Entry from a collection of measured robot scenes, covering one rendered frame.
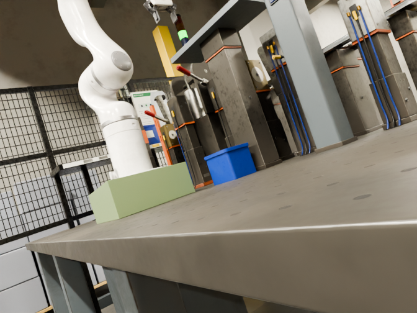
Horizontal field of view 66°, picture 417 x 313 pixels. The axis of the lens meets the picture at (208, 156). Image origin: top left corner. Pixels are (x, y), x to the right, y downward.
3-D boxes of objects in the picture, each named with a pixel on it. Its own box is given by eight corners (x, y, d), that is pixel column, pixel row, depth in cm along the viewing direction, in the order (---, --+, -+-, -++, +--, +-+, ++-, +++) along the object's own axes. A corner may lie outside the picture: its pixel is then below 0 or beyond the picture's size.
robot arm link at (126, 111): (113, 119, 97) (92, 48, 100) (87, 140, 110) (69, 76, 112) (145, 118, 106) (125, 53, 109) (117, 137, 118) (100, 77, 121)
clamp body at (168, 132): (197, 187, 165) (175, 122, 167) (181, 192, 159) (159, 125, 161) (190, 189, 170) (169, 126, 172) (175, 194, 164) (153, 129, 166)
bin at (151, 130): (170, 141, 211) (164, 122, 211) (131, 148, 189) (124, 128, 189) (156, 148, 222) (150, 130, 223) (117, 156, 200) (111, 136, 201)
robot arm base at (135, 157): (113, 181, 91) (96, 120, 93) (102, 191, 107) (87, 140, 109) (173, 166, 100) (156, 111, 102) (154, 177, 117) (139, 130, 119)
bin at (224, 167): (259, 170, 94) (249, 141, 95) (235, 179, 88) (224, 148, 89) (235, 177, 103) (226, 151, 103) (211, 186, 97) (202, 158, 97)
